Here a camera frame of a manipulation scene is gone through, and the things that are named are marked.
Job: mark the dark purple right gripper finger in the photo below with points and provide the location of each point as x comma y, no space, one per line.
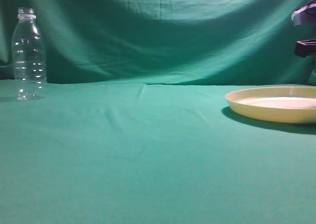
305,15

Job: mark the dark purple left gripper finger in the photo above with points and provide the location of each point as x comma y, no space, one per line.
304,48

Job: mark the pale yellow round plate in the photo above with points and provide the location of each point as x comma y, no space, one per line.
284,104

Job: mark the green backdrop cloth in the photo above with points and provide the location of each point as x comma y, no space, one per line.
177,42

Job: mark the green table cloth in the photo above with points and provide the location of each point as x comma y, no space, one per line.
149,154

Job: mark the clear empty plastic bottle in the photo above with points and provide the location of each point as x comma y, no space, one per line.
29,56

